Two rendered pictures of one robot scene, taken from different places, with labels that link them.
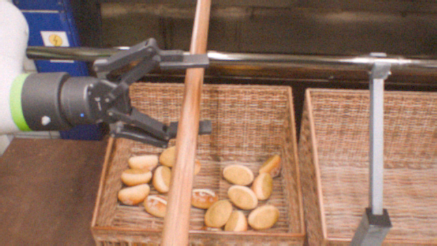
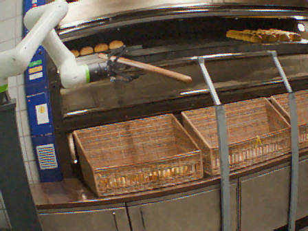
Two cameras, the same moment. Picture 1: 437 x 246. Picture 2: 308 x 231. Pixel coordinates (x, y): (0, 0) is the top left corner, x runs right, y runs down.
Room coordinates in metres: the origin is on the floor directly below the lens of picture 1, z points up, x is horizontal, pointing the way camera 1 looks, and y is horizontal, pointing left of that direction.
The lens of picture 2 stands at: (-3.10, 0.99, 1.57)
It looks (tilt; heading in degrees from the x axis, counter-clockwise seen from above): 9 degrees down; 344
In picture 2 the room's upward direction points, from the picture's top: 8 degrees counter-clockwise
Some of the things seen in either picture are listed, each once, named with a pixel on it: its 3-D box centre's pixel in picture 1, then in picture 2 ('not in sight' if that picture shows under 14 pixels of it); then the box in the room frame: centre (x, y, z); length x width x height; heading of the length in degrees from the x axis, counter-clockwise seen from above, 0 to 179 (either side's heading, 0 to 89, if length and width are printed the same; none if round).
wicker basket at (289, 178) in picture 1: (202, 167); (135, 155); (0.76, 0.03, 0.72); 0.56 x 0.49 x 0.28; 88
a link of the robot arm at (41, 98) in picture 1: (54, 100); (93, 71); (0.47, 0.25, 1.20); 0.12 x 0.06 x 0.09; 1
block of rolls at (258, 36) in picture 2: not in sight; (265, 35); (1.40, -1.16, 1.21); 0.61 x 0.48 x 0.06; 177
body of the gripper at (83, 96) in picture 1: (100, 100); (107, 68); (0.46, 0.18, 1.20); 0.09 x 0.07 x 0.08; 91
